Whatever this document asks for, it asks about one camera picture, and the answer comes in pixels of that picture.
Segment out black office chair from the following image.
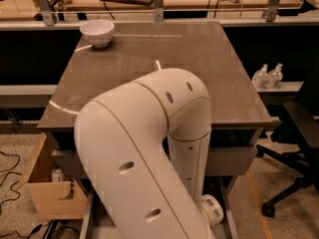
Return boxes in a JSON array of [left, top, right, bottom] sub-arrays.
[[256, 62, 319, 217]]

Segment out small white can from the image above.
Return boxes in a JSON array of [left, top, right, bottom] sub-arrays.
[[51, 168, 64, 182]]

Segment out clear sanitizer bottle left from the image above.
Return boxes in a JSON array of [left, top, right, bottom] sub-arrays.
[[252, 64, 268, 90]]

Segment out open grey middle drawer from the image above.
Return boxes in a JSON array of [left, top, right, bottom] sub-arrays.
[[80, 176, 239, 239]]

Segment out grey drawer cabinet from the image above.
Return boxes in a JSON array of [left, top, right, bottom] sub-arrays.
[[37, 21, 273, 239]]

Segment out white ceramic bowl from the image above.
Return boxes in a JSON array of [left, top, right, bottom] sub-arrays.
[[80, 20, 115, 48]]

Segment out cardboard box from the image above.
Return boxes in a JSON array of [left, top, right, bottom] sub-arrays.
[[16, 133, 88, 220]]

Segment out black floor cable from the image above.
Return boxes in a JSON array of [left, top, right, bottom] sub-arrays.
[[0, 149, 44, 239]]

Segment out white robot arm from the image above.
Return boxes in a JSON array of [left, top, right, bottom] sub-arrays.
[[74, 69, 216, 239]]

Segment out wooden desk behind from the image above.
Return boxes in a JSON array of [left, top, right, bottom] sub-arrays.
[[0, 0, 268, 21]]

